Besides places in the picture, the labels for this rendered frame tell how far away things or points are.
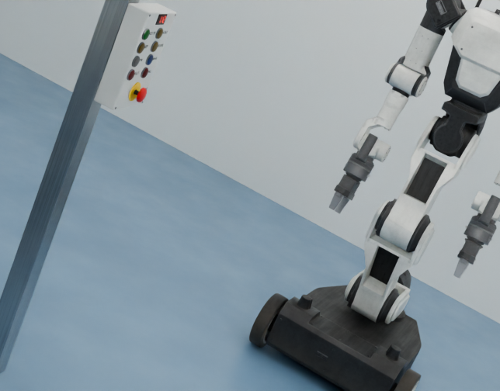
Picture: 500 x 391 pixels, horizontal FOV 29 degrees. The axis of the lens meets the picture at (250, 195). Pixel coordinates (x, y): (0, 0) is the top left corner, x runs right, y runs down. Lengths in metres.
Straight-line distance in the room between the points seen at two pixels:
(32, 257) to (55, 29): 3.13
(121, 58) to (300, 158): 2.68
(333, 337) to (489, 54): 1.07
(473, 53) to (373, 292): 0.90
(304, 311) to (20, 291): 1.13
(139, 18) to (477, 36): 1.30
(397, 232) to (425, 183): 0.20
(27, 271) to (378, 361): 1.28
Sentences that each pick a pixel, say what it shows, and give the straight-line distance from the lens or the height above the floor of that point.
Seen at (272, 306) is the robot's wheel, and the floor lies 0.18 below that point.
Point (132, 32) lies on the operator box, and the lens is 2.41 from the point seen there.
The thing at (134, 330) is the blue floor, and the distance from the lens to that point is 3.29.
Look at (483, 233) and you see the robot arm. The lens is 3.30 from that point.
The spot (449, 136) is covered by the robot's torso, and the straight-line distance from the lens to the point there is 3.35.
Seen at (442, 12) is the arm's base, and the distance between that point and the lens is 3.36.
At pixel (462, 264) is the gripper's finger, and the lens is 3.27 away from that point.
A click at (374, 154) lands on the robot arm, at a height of 0.78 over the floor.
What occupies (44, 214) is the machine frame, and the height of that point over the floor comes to 0.50.
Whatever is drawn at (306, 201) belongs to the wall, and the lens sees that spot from 5.02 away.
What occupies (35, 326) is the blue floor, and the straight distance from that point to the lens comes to 3.11.
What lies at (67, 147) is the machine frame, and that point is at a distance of 2.52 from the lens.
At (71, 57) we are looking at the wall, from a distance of 5.58.
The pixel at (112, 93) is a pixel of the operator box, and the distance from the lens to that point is 2.44.
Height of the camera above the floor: 1.51
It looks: 17 degrees down
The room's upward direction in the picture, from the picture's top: 23 degrees clockwise
